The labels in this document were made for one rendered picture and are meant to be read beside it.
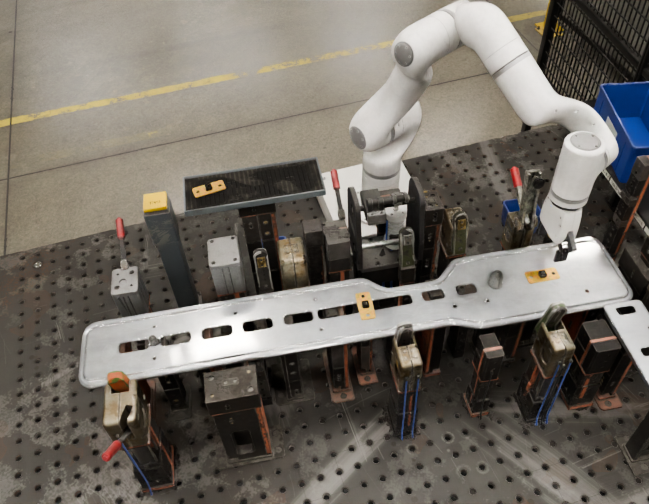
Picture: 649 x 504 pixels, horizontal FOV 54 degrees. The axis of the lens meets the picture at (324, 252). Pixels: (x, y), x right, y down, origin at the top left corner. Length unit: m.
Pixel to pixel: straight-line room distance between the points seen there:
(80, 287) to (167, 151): 1.71
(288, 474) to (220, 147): 2.38
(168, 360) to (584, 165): 1.03
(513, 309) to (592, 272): 0.25
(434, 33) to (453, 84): 2.63
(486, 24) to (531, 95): 0.17
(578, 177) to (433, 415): 0.75
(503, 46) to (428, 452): 1.01
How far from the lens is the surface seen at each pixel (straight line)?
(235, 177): 1.75
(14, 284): 2.35
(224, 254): 1.62
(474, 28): 1.46
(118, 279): 1.71
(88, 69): 4.71
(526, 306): 1.67
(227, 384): 1.49
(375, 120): 1.80
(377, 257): 1.77
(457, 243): 1.75
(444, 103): 4.00
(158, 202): 1.73
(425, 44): 1.53
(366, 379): 1.85
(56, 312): 2.20
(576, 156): 1.43
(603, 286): 1.77
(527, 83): 1.44
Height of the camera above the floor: 2.30
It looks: 48 degrees down
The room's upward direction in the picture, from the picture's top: 4 degrees counter-clockwise
